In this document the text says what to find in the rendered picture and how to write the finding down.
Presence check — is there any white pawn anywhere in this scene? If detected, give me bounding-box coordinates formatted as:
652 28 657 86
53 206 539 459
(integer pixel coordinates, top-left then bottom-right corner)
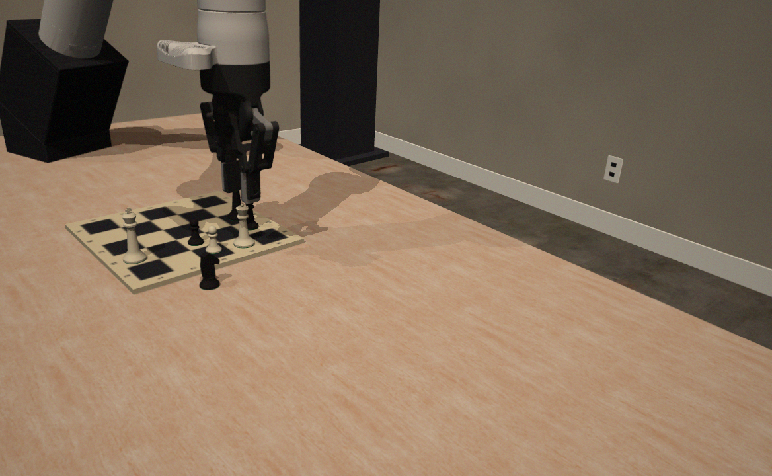
206 226 222 254

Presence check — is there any white chess king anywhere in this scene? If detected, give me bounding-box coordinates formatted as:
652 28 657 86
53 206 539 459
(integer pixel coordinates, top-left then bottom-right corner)
122 207 147 264

